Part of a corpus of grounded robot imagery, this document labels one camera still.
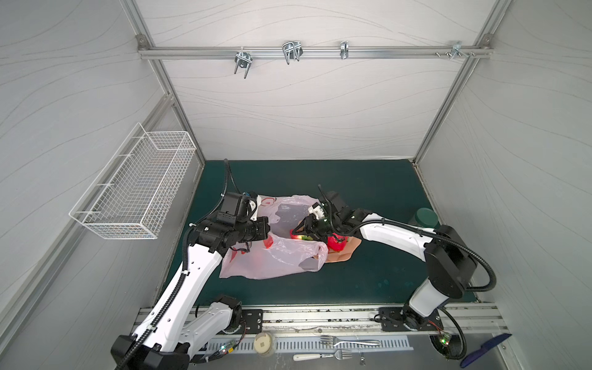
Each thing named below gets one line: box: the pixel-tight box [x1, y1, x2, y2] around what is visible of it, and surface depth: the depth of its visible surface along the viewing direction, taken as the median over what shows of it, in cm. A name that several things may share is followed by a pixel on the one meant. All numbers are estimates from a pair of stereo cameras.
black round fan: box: [428, 330, 464, 361], surface depth 73 cm
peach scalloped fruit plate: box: [324, 236, 363, 264], surface depth 87 cm
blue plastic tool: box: [460, 333, 513, 369], surface depth 71 cm
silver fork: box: [319, 335, 382, 347], surface depth 72 cm
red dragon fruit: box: [326, 232, 350, 253], surface depth 87 cm
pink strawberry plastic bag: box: [218, 194, 329, 280], surface depth 73 cm
